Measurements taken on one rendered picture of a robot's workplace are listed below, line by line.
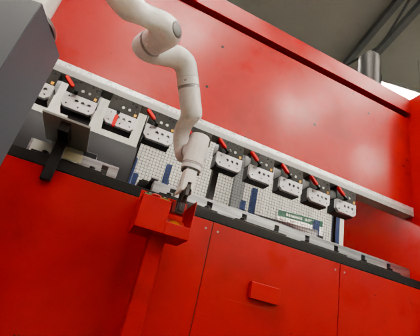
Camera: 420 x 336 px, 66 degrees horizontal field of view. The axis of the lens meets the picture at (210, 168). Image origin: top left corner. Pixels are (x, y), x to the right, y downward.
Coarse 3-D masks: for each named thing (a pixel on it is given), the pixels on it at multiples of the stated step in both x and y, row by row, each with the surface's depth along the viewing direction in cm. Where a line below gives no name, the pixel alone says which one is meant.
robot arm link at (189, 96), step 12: (192, 84) 130; (180, 96) 131; (192, 96) 130; (180, 108) 133; (192, 108) 130; (180, 120) 133; (192, 120) 131; (180, 132) 136; (180, 144) 138; (180, 156) 136
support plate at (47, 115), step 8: (48, 112) 123; (48, 120) 128; (56, 120) 127; (64, 120) 125; (72, 120) 125; (48, 128) 135; (56, 128) 133; (72, 128) 130; (80, 128) 128; (88, 128) 127; (48, 136) 142; (56, 136) 140; (72, 136) 137; (80, 136) 135; (88, 136) 133; (72, 144) 144; (80, 144) 142
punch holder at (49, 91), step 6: (54, 72) 154; (60, 72) 155; (48, 78) 152; (54, 78) 153; (60, 78) 156; (48, 84) 150; (54, 84) 152; (60, 84) 160; (42, 90) 148; (48, 90) 150; (54, 90) 155; (42, 96) 148; (48, 96) 149; (36, 102) 152; (42, 102) 151; (48, 102) 153
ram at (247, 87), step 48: (96, 0) 176; (144, 0) 189; (96, 48) 167; (192, 48) 191; (240, 48) 206; (240, 96) 193; (288, 96) 209; (336, 96) 227; (240, 144) 182; (288, 144) 196; (336, 144) 212; (384, 144) 230; (384, 192) 214
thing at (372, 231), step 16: (416, 96) 252; (416, 112) 246; (416, 128) 241; (416, 144) 236; (416, 160) 232; (416, 176) 227; (416, 192) 223; (368, 208) 257; (416, 208) 218; (352, 224) 267; (368, 224) 252; (384, 224) 238; (400, 224) 226; (416, 224) 214; (352, 240) 261; (368, 240) 246; (384, 240) 233; (400, 240) 221; (416, 240) 211; (384, 256) 228; (400, 256) 217; (416, 256) 207; (416, 272) 203
